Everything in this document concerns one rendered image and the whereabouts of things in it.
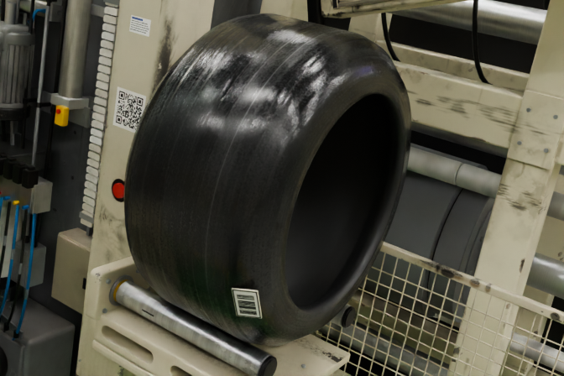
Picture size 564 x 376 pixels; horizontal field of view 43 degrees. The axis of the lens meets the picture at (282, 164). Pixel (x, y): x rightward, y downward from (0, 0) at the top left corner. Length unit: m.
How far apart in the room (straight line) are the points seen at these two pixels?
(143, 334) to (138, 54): 0.51
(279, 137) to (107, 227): 0.56
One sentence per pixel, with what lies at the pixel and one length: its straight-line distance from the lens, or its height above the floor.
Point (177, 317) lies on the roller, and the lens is 1.30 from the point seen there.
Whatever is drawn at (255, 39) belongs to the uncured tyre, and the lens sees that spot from 1.14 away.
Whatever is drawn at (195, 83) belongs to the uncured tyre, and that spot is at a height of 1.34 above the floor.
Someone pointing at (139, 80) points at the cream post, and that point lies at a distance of 1.37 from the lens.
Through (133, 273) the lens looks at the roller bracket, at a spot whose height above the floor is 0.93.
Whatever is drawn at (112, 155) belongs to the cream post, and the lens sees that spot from 1.44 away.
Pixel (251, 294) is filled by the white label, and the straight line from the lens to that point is 1.07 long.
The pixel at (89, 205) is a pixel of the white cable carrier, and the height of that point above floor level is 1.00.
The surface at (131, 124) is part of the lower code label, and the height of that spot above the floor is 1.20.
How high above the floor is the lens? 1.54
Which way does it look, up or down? 15 degrees down
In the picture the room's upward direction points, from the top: 11 degrees clockwise
